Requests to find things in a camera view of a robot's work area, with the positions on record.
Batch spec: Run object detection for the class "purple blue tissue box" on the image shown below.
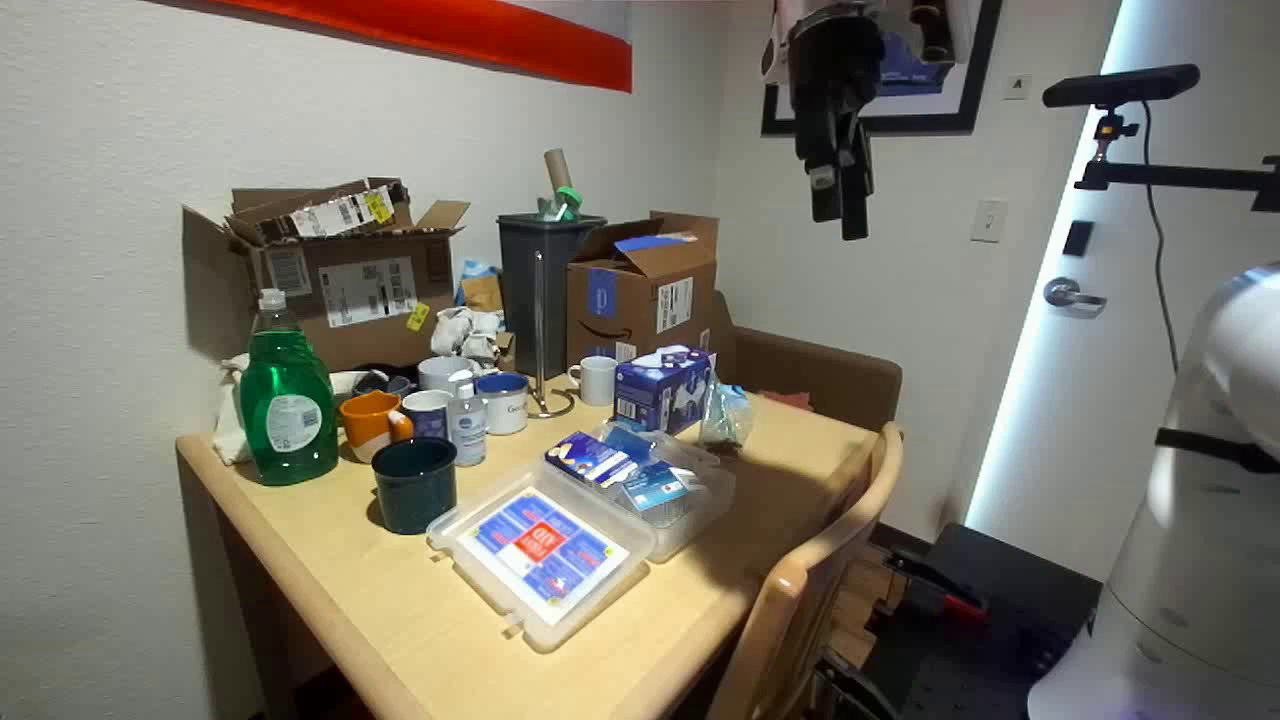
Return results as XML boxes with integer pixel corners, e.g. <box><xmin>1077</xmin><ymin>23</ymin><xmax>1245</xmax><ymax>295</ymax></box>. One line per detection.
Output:
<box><xmin>613</xmin><ymin>338</ymin><xmax>717</xmax><ymax>440</ymax></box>

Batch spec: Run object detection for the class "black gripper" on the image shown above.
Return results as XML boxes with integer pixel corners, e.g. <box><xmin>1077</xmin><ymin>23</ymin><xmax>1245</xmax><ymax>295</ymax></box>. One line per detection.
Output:
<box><xmin>786</xmin><ymin>6</ymin><xmax>893</xmax><ymax>244</ymax></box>

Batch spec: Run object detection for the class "orange mug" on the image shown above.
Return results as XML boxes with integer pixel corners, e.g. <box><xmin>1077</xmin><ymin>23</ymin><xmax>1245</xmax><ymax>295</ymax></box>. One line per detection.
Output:
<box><xmin>335</xmin><ymin>389</ymin><xmax>421</xmax><ymax>466</ymax></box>

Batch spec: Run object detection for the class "red handled floor tool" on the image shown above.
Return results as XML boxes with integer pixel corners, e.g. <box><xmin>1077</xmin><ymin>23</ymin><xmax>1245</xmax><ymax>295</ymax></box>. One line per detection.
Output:
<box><xmin>885</xmin><ymin>550</ymin><xmax>995</xmax><ymax>631</ymax></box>

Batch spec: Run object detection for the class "dark green mug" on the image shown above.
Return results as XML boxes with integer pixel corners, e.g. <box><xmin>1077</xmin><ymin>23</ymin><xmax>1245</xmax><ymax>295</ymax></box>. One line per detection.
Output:
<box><xmin>369</xmin><ymin>436</ymin><xmax>460</xmax><ymax>535</ymax></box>

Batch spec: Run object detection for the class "white light switch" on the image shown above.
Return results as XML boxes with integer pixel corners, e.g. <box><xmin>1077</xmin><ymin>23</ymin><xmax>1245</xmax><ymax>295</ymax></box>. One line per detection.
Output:
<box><xmin>969</xmin><ymin>196</ymin><xmax>1013</xmax><ymax>247</ymax></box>

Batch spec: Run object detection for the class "red wall banner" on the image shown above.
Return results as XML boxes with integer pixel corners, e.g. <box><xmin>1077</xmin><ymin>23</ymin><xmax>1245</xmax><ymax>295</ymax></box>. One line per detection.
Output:
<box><xmin>157</xmin><ymin>0</ymin><xmax>638</xmax><ymax>97</ymax></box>

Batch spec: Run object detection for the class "black trash bin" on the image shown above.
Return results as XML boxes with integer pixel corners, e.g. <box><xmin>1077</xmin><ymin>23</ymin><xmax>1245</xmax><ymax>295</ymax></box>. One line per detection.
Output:
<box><xmin>498</xmin><ymin>207</ymin><xmax>613</xmax><ymax>378</ymax></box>

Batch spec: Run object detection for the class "clear plastic first aid box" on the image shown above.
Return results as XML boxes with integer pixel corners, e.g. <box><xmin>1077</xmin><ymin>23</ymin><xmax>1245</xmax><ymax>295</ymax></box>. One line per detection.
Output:
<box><xmin>425</xmin><ymin>424</ymin><xmax>742</xmax><ymax>656</ymax></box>

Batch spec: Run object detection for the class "first aid guide card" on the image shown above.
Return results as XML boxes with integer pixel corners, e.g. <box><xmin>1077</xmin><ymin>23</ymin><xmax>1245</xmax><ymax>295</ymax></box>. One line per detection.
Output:
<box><xmin>456</xmin><ymin>485</ymin><xmax>631</xmax><ymax>612</ymax></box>

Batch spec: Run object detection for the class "green detergent bottle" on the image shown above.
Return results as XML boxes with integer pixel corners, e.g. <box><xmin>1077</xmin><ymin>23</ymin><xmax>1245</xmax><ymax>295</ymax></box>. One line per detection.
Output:
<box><xmin>236</xmin><ymin>289</ymin><xmax>339</xmax><ymax>487</ymax></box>

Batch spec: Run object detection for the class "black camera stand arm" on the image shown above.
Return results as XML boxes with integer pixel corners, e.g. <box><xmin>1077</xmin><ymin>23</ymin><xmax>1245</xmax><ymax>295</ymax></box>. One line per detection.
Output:
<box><xmin>1071</xmin><ymin>107</ymin><xmax>1280</xmax><ymax>215</ymax></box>

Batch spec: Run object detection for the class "wooden chair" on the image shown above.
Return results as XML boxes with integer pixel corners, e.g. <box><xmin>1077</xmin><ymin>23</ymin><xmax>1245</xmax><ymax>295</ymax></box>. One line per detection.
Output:
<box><xmin>703</xmin><ymin>421</ymin><xmax>908</xmax><ymax>720</ymax></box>

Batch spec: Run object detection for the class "black framed wall picture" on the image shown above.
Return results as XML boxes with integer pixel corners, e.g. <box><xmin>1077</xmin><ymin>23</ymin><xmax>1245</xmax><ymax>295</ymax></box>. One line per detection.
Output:
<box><xmin>756</xmin><ymin>0</ymin><xmax>1010</xmax><ymax>140</ymax></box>

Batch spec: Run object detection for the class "clear plastic zip bag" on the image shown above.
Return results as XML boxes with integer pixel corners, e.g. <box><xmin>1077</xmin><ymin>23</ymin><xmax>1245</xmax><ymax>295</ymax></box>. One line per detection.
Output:
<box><xmin>683</xmin><ymin>401</ymin><xmax>759</xmax><ymax>454</ymax></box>

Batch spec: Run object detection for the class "small clear water bottle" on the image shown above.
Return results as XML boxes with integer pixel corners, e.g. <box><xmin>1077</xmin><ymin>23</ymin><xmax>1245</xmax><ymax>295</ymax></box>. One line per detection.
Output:
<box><xmin>448</xmin><ymin>376</ymin><xmax>491</xmax><ymax>471</ymax></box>

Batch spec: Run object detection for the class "black camera on stand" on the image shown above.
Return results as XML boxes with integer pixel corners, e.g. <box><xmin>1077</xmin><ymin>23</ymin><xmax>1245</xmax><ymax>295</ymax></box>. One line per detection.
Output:
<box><xmin>1040</xmin><ymin>60</ymin><xmax>1205</xmax><ymax>113</ymax></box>

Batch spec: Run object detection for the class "white mug with blue rim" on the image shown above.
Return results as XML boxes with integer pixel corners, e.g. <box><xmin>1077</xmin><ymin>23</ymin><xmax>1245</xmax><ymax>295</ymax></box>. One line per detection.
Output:
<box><xmin>472</xmin><ymin>372</ymin><xmax>538</xmax><ymax>440</ymax></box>

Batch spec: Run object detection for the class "silver door handle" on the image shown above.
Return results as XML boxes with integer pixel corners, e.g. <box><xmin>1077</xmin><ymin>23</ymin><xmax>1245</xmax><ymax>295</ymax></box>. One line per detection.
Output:
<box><xmin>1040</xmin><ymin>273</ymin><xmax>1111</xmax><ymax>320</ymax></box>

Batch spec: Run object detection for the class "brown armchair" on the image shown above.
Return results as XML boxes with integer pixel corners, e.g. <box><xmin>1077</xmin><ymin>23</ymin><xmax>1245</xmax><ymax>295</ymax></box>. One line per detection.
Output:
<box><xmin>717</xmin><ymin>323</ymin><xmax>908</xmax><ymax>431</ymax></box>

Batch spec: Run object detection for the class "large open cardboard box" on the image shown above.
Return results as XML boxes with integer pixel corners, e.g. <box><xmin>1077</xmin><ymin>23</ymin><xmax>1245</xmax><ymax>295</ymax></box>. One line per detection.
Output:
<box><xmin>181</xmin><ymin>177</ymin><xmax>472</xmax><ymax>376</ymax></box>

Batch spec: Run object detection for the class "plain white mug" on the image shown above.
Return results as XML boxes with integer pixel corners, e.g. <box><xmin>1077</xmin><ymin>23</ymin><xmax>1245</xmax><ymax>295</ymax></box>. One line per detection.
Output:
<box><xmin>569</xmin><ymin>352</ymin><xmax>621</xmax><ymax>412</ymax></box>

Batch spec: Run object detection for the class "small cardboard shipping box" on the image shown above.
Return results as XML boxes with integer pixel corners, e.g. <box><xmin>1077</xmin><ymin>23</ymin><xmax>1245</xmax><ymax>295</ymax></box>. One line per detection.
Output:
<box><xmin>566</xmin><ymin>207</ymin><xmax>720</xmax><ymax>368</ymax></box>

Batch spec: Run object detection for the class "blue white medicine box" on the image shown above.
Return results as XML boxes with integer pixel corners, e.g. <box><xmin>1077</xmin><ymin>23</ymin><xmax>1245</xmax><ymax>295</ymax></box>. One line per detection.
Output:
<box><xmin>540</xmin><ymin>426</ymin><xmax>631</xmax><ymax>492</ymax></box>

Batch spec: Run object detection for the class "white crumpled cloth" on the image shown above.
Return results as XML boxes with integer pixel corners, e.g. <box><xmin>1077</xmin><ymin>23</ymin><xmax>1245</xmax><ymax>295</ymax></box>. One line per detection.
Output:
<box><xmin>427</xmin><ymin>305</ymin><xmax>517</xmax><ymax>368</ymax></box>

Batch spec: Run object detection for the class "blue and white mug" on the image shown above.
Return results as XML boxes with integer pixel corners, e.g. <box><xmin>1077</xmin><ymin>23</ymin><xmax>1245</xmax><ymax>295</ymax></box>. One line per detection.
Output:
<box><xmin>398</xmin><ymin>389</ymin><xmax>456</xmax><ymax>449</ymax></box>

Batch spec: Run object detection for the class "cardboard tube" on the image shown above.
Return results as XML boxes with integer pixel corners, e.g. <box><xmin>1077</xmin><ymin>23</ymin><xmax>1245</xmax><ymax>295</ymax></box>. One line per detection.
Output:
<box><xmin>540</xmin><ymin>143</ymin><xmax>579</xmax><ymax>207</ymax></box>

